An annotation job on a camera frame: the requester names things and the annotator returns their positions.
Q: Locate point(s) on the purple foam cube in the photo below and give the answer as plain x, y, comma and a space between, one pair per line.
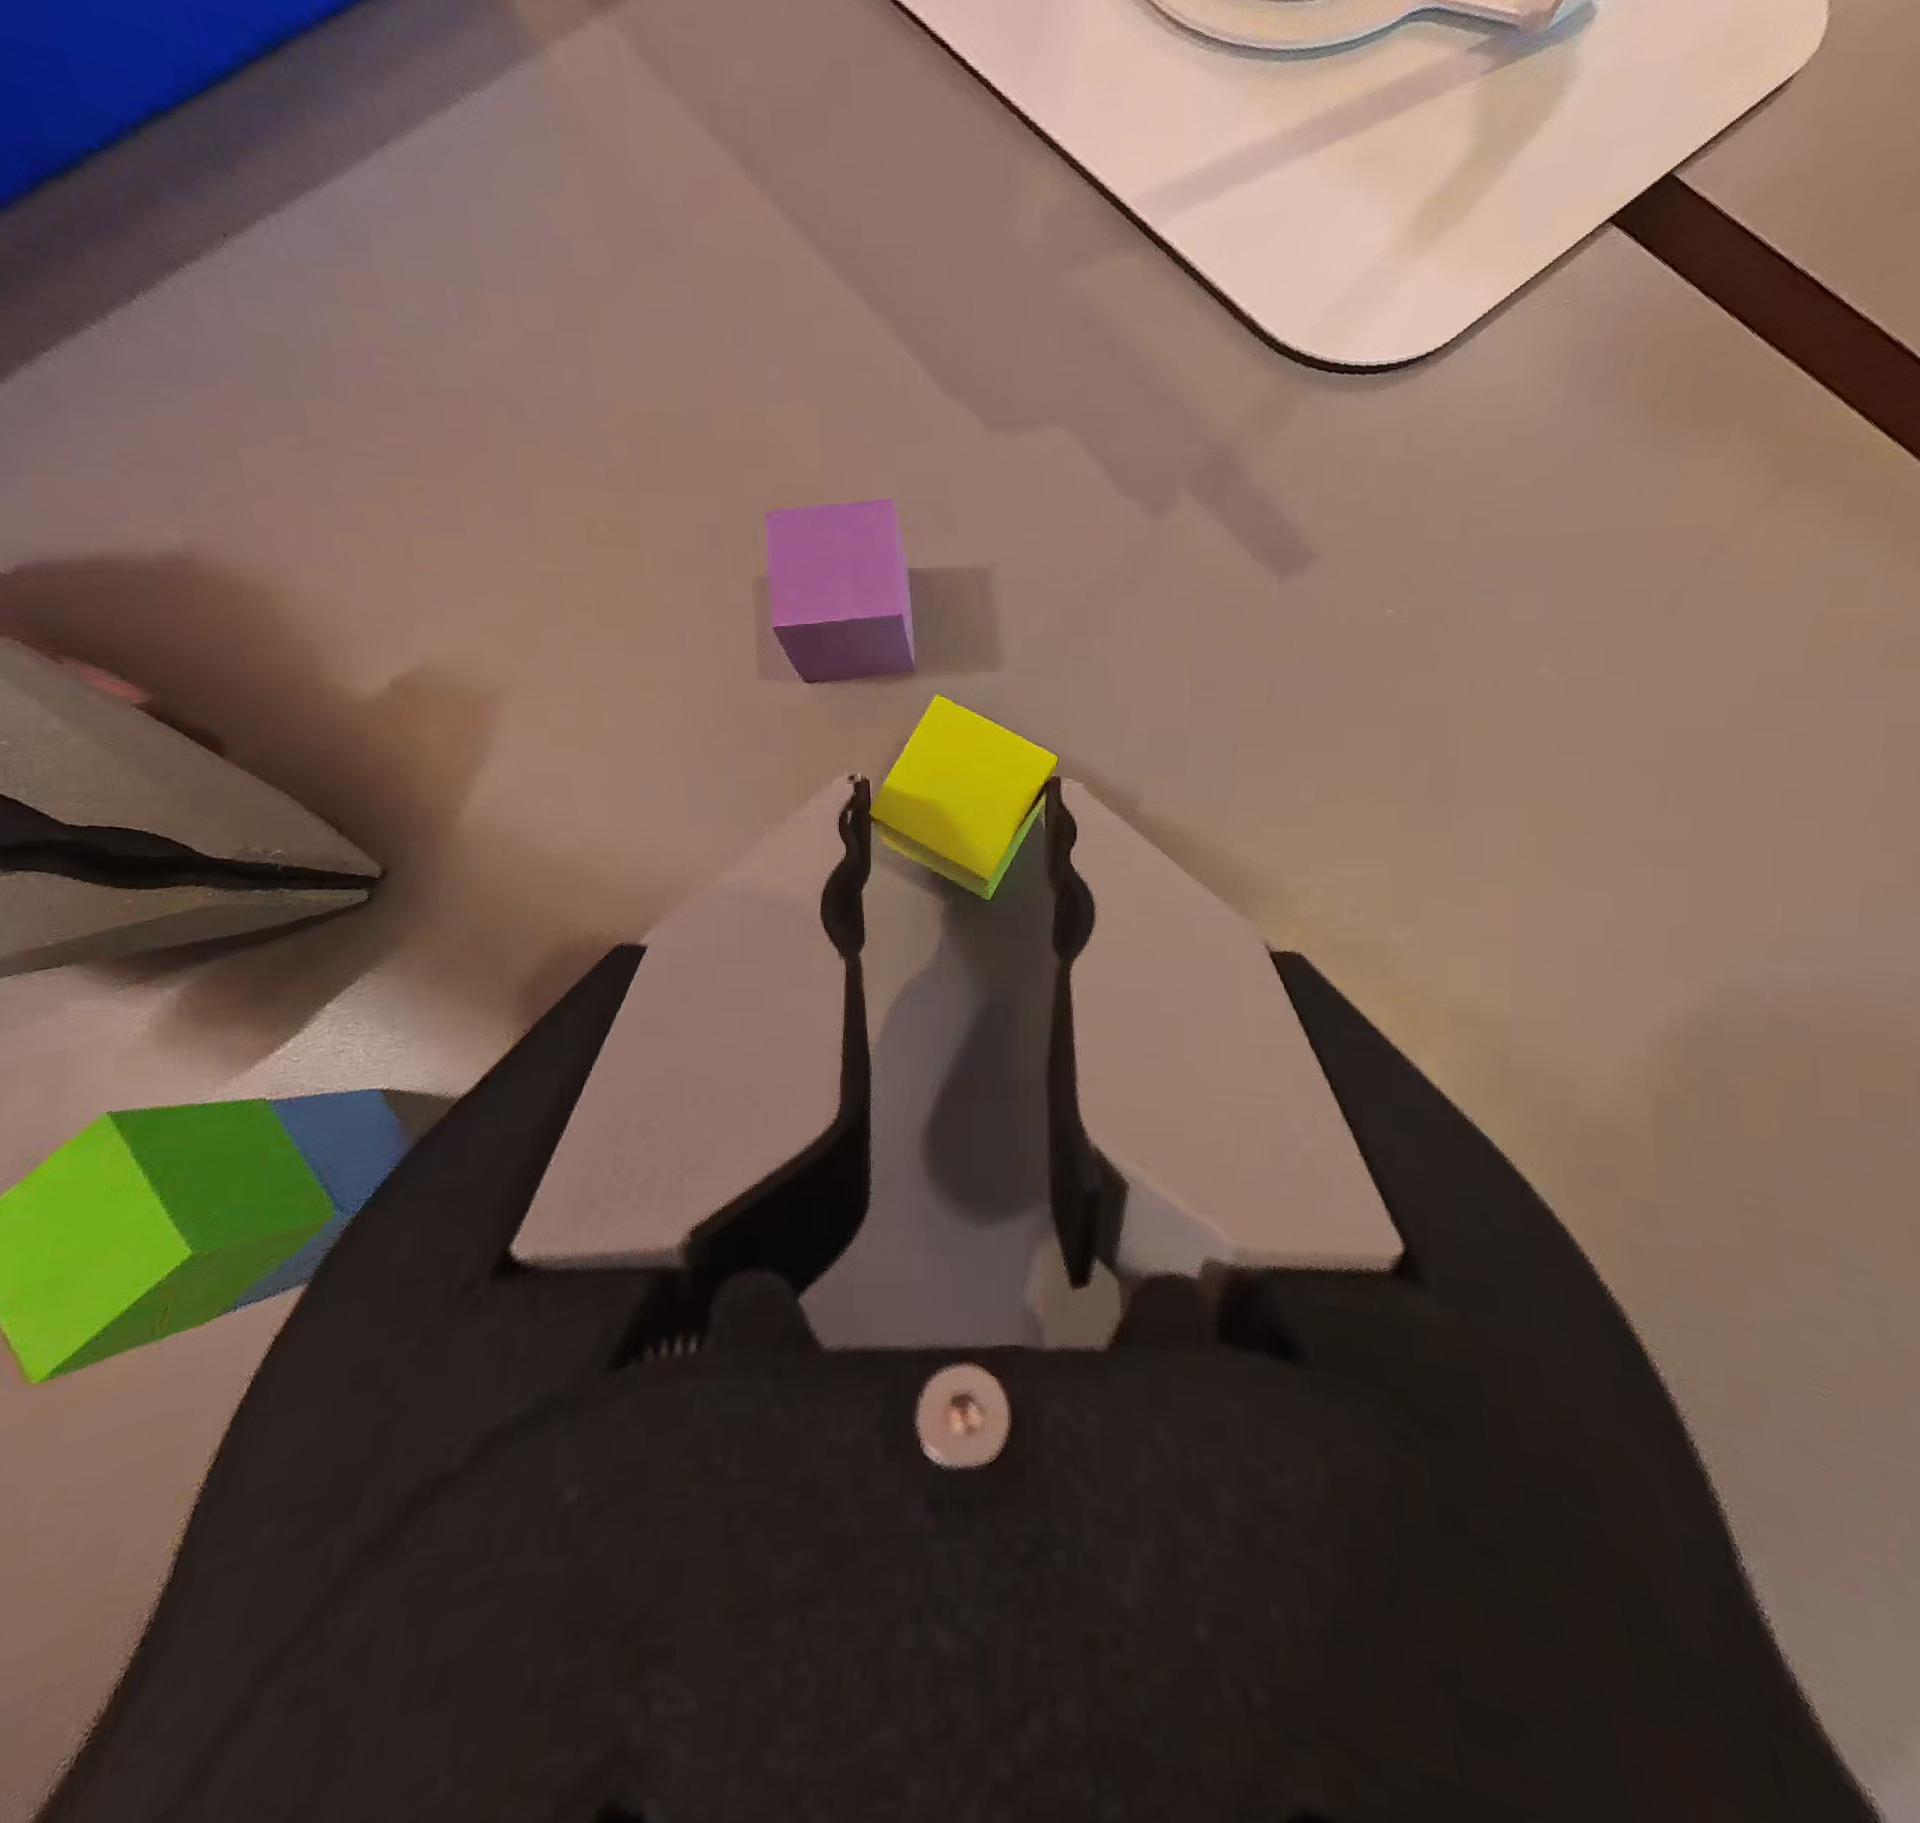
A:
840, 585

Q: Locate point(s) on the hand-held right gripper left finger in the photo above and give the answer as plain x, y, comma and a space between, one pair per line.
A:
690, 1087

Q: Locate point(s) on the white document stand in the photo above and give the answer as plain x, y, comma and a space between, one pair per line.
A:
1351, 172

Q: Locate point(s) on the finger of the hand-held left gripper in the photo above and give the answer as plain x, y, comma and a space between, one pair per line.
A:
104, 757
104, 915

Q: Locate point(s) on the green foam cube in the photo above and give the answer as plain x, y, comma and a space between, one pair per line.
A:
135, 1223

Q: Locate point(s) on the blue plastic bin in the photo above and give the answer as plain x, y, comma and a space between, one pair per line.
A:
181, 8

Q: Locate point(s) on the yellow foam cube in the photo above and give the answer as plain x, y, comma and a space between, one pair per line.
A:
960, 787

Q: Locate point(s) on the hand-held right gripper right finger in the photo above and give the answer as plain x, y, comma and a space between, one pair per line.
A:
1223, 1103

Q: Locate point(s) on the light blue foam cube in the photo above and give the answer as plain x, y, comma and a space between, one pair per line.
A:
353, 1147

